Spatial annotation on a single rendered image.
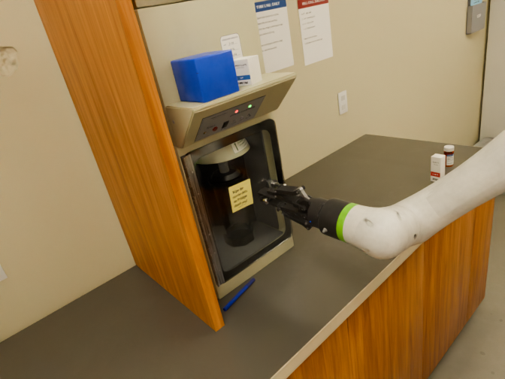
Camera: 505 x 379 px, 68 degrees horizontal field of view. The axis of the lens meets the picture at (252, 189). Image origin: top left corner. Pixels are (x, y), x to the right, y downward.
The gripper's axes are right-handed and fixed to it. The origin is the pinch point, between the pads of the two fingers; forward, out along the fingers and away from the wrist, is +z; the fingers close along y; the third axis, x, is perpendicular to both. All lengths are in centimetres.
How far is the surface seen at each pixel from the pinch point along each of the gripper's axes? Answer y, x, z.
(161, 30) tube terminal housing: 49, 10, 5
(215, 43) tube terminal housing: 42.1, -2.5, 5.5
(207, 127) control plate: 27.6, 11.3, -0.9
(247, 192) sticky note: 3.1, 4.2, 4.1
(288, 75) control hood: 30.1, -12.6, -5.7
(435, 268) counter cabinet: -59, -47, -22
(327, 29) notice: 19, -97, 48
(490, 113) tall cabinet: -109, -276, 40
